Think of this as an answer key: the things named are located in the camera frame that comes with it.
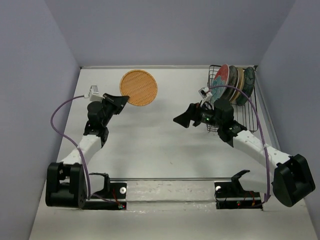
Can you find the orange woven round plate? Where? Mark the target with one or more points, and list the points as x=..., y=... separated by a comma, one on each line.
x=140, y=86

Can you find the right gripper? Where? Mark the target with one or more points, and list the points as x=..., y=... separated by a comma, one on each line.
x=184, y=118

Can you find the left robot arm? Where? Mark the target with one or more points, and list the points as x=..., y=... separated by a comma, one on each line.
x=69, y=183

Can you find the dark blue glazed plate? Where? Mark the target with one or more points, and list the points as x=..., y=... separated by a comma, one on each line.
x=248, y=87

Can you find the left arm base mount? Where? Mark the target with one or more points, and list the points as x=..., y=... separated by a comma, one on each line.
x=114, y=200

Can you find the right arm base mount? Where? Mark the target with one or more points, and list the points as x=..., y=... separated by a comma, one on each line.
x=228, y=198

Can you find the grey deer plate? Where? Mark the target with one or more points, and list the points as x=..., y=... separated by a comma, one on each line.
x=233, y=80

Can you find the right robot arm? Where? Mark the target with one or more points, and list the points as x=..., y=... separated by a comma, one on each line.
x=292, y=178

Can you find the red teal floral plate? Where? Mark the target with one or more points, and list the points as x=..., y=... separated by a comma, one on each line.
x=221, y=79

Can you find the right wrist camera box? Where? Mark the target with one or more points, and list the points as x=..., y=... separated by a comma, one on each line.
x=205, y=93

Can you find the beige bird plate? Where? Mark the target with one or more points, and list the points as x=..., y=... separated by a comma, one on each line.
x=241, y=75

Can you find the black wire dish rack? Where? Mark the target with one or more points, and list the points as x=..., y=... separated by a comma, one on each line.
x=243, y=114

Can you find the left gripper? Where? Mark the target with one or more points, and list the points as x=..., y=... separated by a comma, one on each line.
x=117, y=102

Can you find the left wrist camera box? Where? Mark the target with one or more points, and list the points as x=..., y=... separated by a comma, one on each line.
x=93, y=95

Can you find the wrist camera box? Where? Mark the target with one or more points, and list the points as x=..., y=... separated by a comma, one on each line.
x=93, y=95
x=205, y=93

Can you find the white plate teal rim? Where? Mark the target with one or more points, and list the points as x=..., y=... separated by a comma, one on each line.
x=233, y=97

